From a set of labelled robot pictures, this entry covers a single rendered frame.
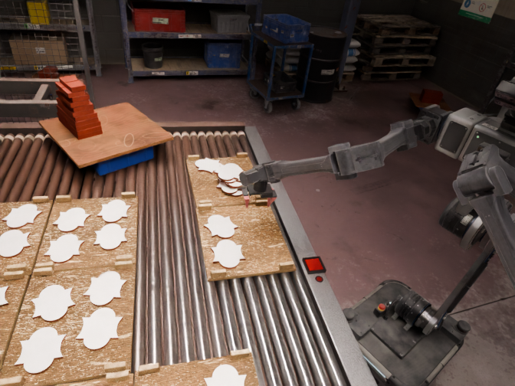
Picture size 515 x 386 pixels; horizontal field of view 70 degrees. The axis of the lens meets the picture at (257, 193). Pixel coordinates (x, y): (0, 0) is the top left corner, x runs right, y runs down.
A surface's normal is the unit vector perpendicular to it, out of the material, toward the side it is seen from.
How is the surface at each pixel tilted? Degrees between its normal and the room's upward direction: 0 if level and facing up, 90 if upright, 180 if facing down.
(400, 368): 0
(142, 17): 90
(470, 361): 0
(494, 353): 0
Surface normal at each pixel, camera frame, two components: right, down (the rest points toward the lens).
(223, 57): 0.27, 0.61
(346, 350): 0.11, -0.79
